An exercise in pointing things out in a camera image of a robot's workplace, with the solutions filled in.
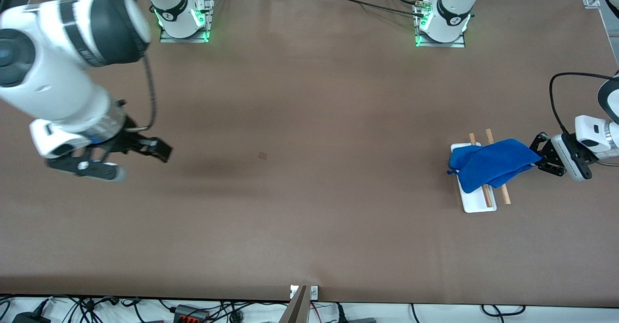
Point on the silver pole bracket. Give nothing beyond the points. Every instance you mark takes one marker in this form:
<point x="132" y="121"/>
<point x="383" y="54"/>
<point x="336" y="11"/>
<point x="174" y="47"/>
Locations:
<point x="314" y="292"/>

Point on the white towel rack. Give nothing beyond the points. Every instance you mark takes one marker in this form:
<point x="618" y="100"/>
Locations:
<point x="476" y="202"/>

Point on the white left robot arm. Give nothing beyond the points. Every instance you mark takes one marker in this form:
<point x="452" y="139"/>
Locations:
<point x="449" y="13"/>

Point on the blue microfibre towel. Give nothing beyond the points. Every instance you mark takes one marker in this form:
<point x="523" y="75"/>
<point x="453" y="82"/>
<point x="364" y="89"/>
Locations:
<point x="493" y="166"/>

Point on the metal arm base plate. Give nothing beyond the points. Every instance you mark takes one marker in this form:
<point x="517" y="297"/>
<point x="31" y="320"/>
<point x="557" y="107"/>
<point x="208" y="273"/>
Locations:
<point x="459" y="43"/>
<point x="167" y="36"/>

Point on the black power adapter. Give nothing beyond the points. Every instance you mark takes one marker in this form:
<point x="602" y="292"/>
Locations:
<point x="29" y="318"/>

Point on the black orange power strip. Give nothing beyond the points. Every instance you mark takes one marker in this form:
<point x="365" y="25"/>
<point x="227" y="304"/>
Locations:
<point x="191" y="314"/>

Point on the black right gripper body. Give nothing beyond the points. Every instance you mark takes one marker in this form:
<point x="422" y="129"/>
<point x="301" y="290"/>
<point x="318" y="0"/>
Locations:
<point x="126" y="139"/>

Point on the grey camera pole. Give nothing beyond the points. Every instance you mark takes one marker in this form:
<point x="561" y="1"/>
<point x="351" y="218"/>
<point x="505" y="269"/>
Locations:
<point x="295" y="311"/>

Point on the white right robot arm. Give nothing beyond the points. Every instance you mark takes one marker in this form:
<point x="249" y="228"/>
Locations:
<point x="63" y="71"/>

